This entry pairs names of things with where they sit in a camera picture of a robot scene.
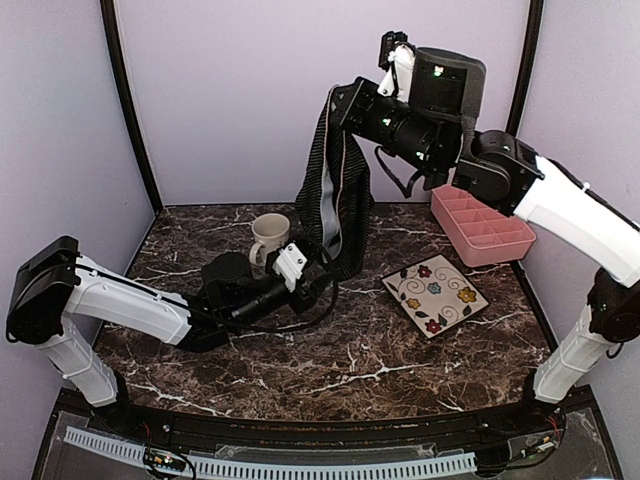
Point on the left circuit board with wires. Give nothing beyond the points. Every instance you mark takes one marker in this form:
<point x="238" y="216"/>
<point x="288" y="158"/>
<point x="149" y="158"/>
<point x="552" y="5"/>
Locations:
<point x="161" y="463"/>

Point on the black striped underwear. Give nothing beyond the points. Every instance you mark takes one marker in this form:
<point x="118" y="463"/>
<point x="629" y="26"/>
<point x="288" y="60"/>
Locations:
<point x="335" y="203"/>

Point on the black left frame post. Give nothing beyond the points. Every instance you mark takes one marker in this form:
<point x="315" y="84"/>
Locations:
<point x="126" y="100"/>

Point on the right circuit board with wires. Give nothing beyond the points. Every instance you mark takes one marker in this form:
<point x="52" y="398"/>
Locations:
<point x="542" y="448"/>

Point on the black right frame post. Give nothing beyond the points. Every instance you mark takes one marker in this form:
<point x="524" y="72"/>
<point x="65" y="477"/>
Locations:
<point x="525" y="70"/>

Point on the black table edge rail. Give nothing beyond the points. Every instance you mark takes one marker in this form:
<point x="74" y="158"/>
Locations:
<point x="479" y="428"/>

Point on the pink divided organizer tray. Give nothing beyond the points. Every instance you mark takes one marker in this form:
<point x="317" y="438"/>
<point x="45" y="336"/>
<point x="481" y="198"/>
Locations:
<point x="479" y="234"/>

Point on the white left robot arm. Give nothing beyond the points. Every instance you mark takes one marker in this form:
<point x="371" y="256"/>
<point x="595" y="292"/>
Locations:
<point x="59" y="282"/>

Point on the cream ceramic mug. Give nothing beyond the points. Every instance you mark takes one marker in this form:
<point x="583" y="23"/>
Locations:
<point x="270" y="232"/>

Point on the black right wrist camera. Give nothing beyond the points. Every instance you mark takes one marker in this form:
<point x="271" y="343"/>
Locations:
<point x="446" y="84"/>

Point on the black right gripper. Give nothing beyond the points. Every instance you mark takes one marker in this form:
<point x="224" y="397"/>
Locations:
<point x="349" y="112"/>

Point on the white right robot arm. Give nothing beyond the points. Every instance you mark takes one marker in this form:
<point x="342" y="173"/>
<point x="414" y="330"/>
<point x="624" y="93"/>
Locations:
<point x="513" y="179"/>

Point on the circuit board with wires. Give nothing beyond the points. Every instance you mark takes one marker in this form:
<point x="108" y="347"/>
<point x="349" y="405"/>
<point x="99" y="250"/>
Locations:
<point x="161" y="463"/>
<point x="542" y="448"/>

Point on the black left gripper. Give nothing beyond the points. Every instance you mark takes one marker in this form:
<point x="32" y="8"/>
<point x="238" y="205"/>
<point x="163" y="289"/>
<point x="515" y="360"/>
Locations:
<point x="307" y="297"/>

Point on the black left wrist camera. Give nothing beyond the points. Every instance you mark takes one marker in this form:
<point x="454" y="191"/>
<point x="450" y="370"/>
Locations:
<point x="225" y="279"/>

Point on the floral patterned square coaster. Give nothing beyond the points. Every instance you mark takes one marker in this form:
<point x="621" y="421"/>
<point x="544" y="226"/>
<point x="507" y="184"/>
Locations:
<point x="435" y="295"/>

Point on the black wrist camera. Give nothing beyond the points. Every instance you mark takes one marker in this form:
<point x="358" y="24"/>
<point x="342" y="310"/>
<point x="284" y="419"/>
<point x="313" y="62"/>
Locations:
<point x="225" y="279"/>
<point x="446" y="84"/>

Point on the black frame post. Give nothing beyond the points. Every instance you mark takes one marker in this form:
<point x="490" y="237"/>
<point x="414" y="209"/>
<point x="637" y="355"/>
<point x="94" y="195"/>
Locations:
<point x="126" y="100"/>
<point x="525" y="70"/>

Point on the white slotted cable duct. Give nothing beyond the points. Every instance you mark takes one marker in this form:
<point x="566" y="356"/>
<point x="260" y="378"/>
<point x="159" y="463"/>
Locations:
<point x="238" y="462"/>

